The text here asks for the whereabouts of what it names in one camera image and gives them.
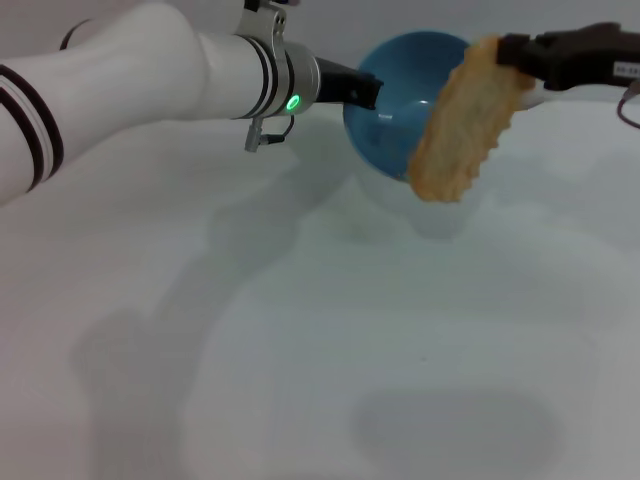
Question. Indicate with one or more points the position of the silver camera mount bracket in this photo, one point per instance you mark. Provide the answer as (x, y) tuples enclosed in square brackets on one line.
[(265, 25)]

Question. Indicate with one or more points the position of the blue bowl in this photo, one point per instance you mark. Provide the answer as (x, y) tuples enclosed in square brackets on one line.
[(390, 120)]

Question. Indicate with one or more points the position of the orange striped bread roll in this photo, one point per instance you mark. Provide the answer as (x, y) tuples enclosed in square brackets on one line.
[(462, 130)]

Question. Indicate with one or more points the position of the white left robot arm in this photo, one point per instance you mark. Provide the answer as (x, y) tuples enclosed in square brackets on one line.
[(125, 80)]

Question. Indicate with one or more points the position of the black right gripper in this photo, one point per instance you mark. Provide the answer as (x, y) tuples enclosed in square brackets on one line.
[(595, 55)]

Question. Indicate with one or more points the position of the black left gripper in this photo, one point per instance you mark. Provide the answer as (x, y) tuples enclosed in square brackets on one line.
[(337, 85)]

